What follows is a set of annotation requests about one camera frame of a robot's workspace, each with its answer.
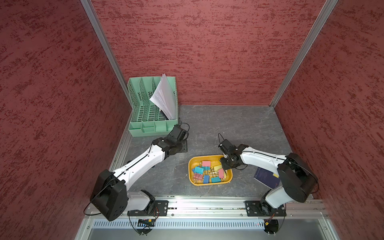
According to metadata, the pink binder clip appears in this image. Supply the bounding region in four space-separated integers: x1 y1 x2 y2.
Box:
202 161 211 168
218 169 226 180
193 174 204 183

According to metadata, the yellow binder clip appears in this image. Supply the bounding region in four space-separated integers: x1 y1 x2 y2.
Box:
213 165 223 171

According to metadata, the teal binder clip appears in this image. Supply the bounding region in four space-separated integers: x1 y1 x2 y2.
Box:
193 167 204 175
211 177 222 184

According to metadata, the yellow plastic storage box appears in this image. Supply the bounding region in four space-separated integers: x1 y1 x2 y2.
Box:
189 155 233 186

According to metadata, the blue binder clip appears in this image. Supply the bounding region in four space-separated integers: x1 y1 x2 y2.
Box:
203 175 210 184

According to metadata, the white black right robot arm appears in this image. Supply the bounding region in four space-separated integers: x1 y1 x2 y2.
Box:
218 139 318 216

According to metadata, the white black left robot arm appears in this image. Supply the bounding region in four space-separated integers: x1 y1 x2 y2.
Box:
90 124 189 222

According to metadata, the navy notebook with yellow label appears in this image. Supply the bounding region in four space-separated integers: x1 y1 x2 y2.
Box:
254 168 281 189

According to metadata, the white paper stack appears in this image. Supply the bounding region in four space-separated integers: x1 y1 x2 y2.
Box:
150 74 178 120

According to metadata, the green plastic file organizer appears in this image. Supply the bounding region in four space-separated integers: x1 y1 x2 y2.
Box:
127 77 178 137

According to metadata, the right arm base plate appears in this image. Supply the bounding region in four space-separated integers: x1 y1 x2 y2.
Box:
244 201 287 218

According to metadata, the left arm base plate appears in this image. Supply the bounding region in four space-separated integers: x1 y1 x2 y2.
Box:
129 200 169 217

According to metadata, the aluminium front rail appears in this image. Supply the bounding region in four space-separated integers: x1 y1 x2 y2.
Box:
156 196 330 220

